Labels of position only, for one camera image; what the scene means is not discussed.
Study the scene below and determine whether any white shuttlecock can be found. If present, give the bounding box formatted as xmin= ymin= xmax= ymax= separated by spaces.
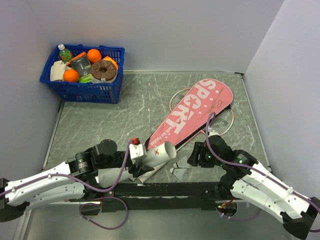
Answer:
xmin=169 ymin=168 xmax=188 ymax=182
xmin=173 ymin=156 xmax=191 ymax=169

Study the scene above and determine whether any white shuttlecock tube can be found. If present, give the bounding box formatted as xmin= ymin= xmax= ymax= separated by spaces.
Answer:
xmin=95 ymin=141 xmax=177 ymax=188

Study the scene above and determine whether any blue plastic basket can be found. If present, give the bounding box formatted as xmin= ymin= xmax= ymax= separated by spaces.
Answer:
xmin=39 ymin=44 xmax=125 ymax=104

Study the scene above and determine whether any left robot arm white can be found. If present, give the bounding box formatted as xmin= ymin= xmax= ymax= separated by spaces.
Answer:
xmin=0 ymin=138 xmax=159 ymax=222

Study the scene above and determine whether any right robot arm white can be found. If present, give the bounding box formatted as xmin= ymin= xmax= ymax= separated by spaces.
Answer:
xmin=187 ymin=135 xmax=320 ymax=240

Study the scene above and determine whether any badminton racket pink shaft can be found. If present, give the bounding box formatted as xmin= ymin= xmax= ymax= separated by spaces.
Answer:
xmin=138 ymin=107 xmax=235 ymax=184

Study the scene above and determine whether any badminton racket under bag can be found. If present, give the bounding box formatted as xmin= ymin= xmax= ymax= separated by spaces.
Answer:
xmin=128 ymin=87 xmax=193 ymax=182

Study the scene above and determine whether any brown round cake pack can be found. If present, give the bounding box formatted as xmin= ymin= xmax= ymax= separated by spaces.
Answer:
xmin=91 ymin=59 xmax=118 ymax=84

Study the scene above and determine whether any pink racket bag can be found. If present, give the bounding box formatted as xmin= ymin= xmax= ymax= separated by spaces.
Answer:
xmin=146 ymin=78 xmax=233 ymax=150

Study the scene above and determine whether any green small box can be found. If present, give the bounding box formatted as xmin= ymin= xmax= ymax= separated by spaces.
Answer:
xmin=78 ymin=74 xmax=92 ymax=83

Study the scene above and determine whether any orange fruit front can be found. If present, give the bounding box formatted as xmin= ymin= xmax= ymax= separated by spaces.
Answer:
xmin=63 ymin=69 xmax=80 ymax=83

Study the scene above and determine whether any orange fruit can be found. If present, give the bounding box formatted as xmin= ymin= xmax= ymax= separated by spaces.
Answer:
xmin=63 ymin=69 xmax=80 ymax=83
xmin=86 ymin=48 xmax=102 ymax=63

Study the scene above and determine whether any black product box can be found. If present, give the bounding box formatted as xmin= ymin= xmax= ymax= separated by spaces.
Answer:
xmin=70 ymin=55 xmax=92 ymax=77

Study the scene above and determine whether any orange snack box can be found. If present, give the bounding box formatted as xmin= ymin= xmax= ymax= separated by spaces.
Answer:
xmin=103 ymin=56 xmax=119 ymax=70

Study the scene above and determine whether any cream paper bag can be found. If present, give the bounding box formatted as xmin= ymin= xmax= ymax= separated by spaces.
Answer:
xmin=50 ymin=60 xmax=66 ymax=82

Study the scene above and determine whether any orange fruit rear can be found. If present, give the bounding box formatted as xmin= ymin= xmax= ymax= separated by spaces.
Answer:
xmin=86 ymin=48 xmax=102 ymax=63

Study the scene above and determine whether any orange flat box rear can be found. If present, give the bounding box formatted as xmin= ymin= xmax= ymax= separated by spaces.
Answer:
xmin=65 ymin=51 xmax=87 ymax=66

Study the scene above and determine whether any green drink bottle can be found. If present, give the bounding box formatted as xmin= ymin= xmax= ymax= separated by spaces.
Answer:
xmin=58 ymin=44 xmax=73 ymax=63

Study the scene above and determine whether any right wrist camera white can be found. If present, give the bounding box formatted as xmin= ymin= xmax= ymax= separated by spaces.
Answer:
xmin=206 ymin=128 xmax=220 ymax=137

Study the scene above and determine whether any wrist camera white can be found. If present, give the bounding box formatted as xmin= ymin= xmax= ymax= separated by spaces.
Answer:
xmin=206 ymin=128 xmax=220 ymax=137
xmin=129 ymin=138 xmax=147 ymax=161

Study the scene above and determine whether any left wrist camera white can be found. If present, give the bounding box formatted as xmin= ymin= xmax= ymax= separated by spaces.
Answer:
xmin=129 ymin=138 xmax=147 ymax=161

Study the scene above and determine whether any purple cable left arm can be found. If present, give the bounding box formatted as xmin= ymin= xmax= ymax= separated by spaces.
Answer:
xmin=0 ymin=141 xmax=136 ymax=198

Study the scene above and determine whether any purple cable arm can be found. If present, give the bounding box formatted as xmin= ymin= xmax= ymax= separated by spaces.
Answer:
xmin=0 ymin=141 xmax=136 ymax=198
xmin=204 ymin=112 xmax=320 ymax=233

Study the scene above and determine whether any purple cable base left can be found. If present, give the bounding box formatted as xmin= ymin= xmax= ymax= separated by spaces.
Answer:
xmin=79 ymin=196 xmax=130 ymax=230

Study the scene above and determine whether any purple cable base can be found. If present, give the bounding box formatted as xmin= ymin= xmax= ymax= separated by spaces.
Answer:
xmin=215 ymin=199 xmax=262 ymax=222
xmin=79 ymin=196 xmax=130 ymax=230

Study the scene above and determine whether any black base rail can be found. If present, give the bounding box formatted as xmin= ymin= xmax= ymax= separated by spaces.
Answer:
xmin=79 ymin=181 xmax=253 ymax=214

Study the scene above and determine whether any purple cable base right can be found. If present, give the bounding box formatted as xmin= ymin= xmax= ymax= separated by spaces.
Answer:
xmin=215 ymin=199 xmax=262 ymax=222

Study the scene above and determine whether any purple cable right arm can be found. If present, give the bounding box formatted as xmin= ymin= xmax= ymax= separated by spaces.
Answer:
xmin=204 ymin=112 xmax=320 ymax=233

